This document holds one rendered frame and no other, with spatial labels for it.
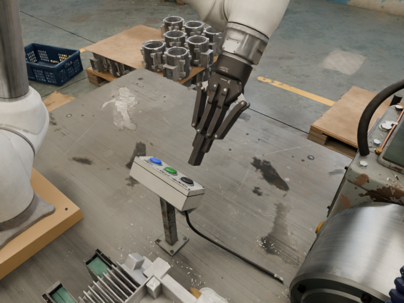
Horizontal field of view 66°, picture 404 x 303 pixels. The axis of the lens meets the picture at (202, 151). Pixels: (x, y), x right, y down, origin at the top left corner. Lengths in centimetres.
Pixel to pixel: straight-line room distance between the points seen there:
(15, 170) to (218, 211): 56
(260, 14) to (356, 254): 44
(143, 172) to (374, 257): 47
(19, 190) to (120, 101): 71
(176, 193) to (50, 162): 67
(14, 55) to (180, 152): 60
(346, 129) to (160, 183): 203
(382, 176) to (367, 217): 10
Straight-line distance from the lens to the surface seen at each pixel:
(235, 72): 62
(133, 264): 57
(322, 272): 53
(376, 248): 55
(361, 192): 68
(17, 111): 97
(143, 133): 126
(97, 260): 79
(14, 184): 90
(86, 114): 144
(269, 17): 63
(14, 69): 93
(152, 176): 71
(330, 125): 256
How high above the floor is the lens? 158
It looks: 42 degrees down
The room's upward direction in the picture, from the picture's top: straight up
